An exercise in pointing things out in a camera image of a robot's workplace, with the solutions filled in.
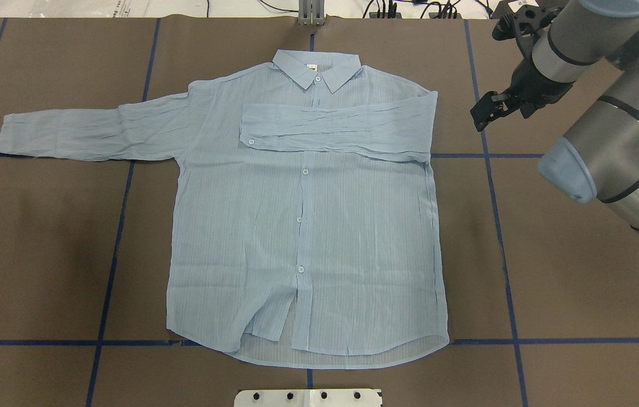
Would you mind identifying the clear plastic bag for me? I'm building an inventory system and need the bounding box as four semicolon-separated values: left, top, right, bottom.
0;0;156;19

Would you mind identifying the light blue button shirt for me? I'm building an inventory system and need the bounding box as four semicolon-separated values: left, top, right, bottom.
0;50;451;369

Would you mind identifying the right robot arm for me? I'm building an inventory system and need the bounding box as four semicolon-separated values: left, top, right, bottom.
470;1;639;235

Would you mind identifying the aluminium frame post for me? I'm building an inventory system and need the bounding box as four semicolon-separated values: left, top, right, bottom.
298;0;326;26

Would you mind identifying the white central pedestal column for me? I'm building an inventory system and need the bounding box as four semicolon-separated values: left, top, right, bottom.
234;388;383;406

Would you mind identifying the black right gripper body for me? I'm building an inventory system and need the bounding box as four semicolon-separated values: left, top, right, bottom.
493;58;574;119

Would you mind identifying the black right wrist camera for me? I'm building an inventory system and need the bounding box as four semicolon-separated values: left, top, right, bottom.
491;3;563;46

